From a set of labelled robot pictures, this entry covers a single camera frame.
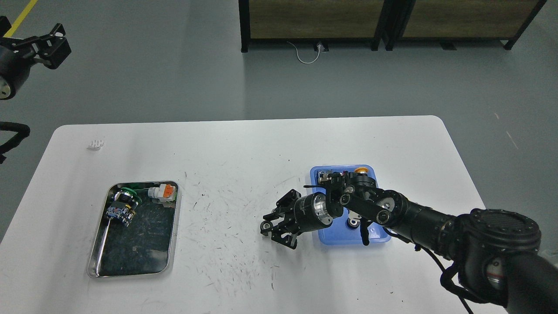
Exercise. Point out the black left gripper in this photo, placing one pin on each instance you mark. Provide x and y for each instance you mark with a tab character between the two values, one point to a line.
17	57

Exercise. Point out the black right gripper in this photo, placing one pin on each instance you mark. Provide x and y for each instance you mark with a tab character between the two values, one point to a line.
311	212

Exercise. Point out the black gear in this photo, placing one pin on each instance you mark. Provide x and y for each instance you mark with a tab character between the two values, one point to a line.
353	223
265	225

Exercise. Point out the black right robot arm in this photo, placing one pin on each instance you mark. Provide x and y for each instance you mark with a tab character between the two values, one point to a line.
494	252

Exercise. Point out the silver metal tray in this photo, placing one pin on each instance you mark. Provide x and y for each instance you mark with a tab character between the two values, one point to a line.
146	247

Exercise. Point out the small white plastic clip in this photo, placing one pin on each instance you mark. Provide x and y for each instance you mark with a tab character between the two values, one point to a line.
95	145

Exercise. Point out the orange white connector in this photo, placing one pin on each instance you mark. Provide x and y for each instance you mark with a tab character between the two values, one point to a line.
164	194

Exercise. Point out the left wooden cabinet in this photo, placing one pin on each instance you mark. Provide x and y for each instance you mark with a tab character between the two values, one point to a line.
315	21

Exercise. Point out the wooden cabinet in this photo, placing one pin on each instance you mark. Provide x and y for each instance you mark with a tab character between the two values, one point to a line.
450	21
315	21

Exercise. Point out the right wooden cabinet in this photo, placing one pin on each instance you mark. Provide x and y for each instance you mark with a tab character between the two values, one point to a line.
450	21

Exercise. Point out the red push button switch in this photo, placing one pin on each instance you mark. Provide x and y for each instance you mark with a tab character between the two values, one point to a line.
323	177

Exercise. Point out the yellow push button switch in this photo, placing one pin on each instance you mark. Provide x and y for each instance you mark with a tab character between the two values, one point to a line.
362	170

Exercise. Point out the green push button switch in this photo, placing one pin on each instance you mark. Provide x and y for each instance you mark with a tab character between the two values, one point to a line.
122	207

